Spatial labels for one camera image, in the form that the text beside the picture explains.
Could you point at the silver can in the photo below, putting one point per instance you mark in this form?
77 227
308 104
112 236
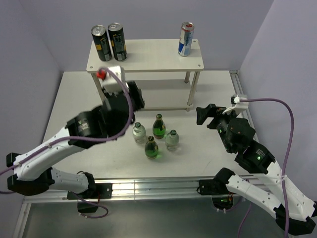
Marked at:
186 37

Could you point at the white two-tier shelf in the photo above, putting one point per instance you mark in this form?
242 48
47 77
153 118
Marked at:
168 81

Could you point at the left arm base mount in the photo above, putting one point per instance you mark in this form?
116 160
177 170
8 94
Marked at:
88 203

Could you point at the green glass bottle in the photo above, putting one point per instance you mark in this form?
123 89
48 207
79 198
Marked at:
151 148
159 128

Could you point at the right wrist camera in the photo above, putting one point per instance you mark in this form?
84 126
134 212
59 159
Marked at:
237 105

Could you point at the clear soda bottle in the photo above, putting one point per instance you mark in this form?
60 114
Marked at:
139 133
172 140

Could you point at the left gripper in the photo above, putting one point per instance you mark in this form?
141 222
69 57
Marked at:
136 92

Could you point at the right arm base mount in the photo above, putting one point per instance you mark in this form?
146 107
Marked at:
221 198

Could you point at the green glass bottle front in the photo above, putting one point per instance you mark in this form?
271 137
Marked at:
151 148

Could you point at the black can left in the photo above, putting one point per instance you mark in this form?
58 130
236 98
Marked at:
101 42

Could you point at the black can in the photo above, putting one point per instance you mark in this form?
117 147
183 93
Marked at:
117 39
101 42

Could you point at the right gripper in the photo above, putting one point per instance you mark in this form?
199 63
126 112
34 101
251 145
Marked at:
210 110

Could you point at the aluminium rail frame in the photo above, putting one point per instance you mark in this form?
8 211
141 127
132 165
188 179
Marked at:
150 198

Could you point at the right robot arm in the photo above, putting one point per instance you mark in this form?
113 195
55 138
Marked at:
291 209

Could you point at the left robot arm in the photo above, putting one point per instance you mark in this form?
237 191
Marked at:
34 172

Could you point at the black can right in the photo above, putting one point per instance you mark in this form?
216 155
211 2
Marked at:
117 39

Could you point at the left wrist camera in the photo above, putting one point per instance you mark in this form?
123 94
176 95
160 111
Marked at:
111 78

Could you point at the green glass bottle rear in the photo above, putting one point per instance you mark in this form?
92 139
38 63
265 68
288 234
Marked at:
159 128

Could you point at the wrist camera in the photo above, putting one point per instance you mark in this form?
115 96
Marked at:
111 78
237 105

